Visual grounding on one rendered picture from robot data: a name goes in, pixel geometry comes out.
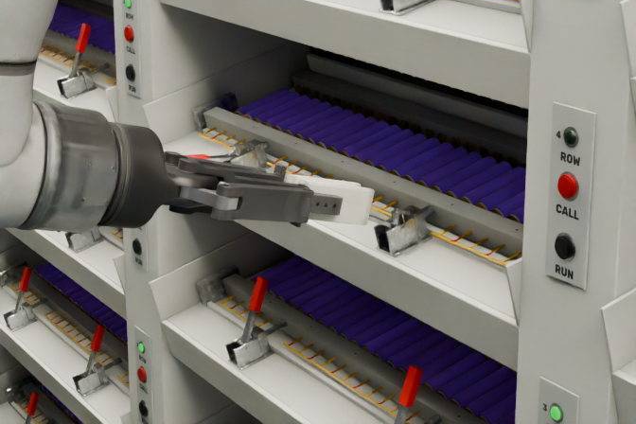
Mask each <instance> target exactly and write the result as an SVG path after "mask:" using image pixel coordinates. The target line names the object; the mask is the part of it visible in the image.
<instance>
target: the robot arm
mask: <svg viewBox="0 0 636 424"><path fill-rule="evenodd" d="M57 3H58V0H0V228H17V229H20V230H45V231H57V232H59V233H60V232H61V231H62V232H72V233H79V234H81V235H82V233H86V232H88V231H90V230H92V229H93V228H94V227H95V226H96V225H100V226H111V227H120V228H131V229H135V228H139V227H142V226H143V225H145V224H146V223H147V222H149V221H150V219H151V218H152V217H153V215H154V213H155V212H156V210H157V209H158V208H159V207H160V206H161V205H162V204H163V205H169V211H171V212H175V213H180V214H187V215H190V214H193V213H195V212H200V213H208V214H211V218H212V219H215V220H216V221H230V220H253V221H287V222H289V223H291V224H292V225H294V226H296V227H301V223H303V222H304V223H307V222H308V221H309V220H315V221H331V222H339V223H348V224H357V225H366V224H367V222H368V218H369V214H370V209H371V205H372V201H373V197H374V193H375V191H374V189H371V188H366V187H361V186H360V184H358V183H353V182H346V181H338V180H330V179H324V178H316V177H309V176H301V175H293V174H289V175H287V179H286V181H284V179H285V175H286V170H287V167H284V166H281V165H275V167H274V173H269V172H267V170H265V169H264V168H261V167H256V168H253V167H247V166H241V165H235V164H229V163H223V162H218V161H212V160H206V159H203V158H195V157H188V156H184V155H182V154H181V153H178V152H175V151H164V149H163V146H162V143H161V141H160V139H159V137H158V136H157V134H156V133H155V132H154V131H153V130H151V129H149V128H147V127H142V126H135V125H129V124H122V123H115V122H109V121H108V120H107V118H106V117H105V116H104V115H103V114H102V113H101V112H98V111H96V110H92V109H85V108H79V107H72V106H66V105H60V104H53V103H47V102H46V101H42V100H37V99H34V100H33V82H34V73H35V68H36V63H37V59H38V56H39V52H40V49H41V46H42V42H43V39H44V35H45V33H46V31H47V29H48V27H49V25H50V23H51V21H52V18H53V16H54V12H55V9H56V6H57Z"/></svg>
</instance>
